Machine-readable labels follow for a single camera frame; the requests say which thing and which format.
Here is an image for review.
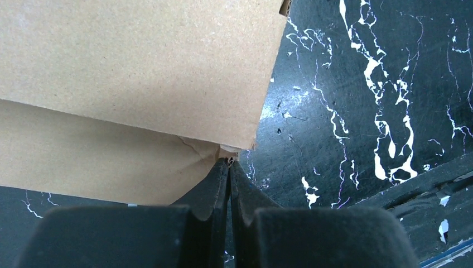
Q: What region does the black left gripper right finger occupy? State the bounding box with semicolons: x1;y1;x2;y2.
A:
230;162;419;267

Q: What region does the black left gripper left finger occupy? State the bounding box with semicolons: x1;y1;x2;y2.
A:
15;158;229;267

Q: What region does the brown cardboard box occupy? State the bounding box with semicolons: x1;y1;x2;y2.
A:
1;1;290;205

